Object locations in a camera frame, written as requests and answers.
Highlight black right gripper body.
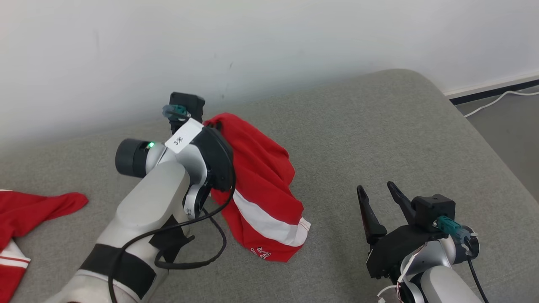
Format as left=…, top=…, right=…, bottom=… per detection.
left=366, top=225, right=443, bottom=279

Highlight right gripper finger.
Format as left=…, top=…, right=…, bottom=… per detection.
left=357, top=185, right=387, bottom=245
left=387, top=182, right=415, bottom=224

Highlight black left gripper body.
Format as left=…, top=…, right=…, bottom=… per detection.
left=198, top=125, right=235, bottom=192

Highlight red Bulls 23 shorts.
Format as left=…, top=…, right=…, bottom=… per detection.
left=204, top=113, right=311, bottom=262

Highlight red jersey with white sleeves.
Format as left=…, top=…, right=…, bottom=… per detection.
left=0, top=189, right=89, bottom=303

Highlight black skirting strip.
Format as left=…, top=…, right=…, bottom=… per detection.
left=448, top=79, right=539, bottom=106

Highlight white baseboard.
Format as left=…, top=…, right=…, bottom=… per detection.
left=444, top=72, right=539, bottom=99

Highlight white left cable label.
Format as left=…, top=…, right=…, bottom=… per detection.
left=165, top=119, right=203, bottom=153

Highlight teal right camera connector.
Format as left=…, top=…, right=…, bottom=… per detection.
left=436, top=216, right=471, bottom=244

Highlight teal camera connector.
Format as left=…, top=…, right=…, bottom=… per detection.
left=162, top=104, right=189, bottom=120
left=436, top=216, right=471, bottom=244

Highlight teal left camera connector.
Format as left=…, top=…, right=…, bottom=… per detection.
left=162, top=104, right=189, bottom=120

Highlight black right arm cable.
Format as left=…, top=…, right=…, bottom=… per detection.
left=467, top=259, right=489, bottom=303

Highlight white floor cable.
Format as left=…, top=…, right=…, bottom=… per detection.
left=463, top=89, right=539, bottom=117

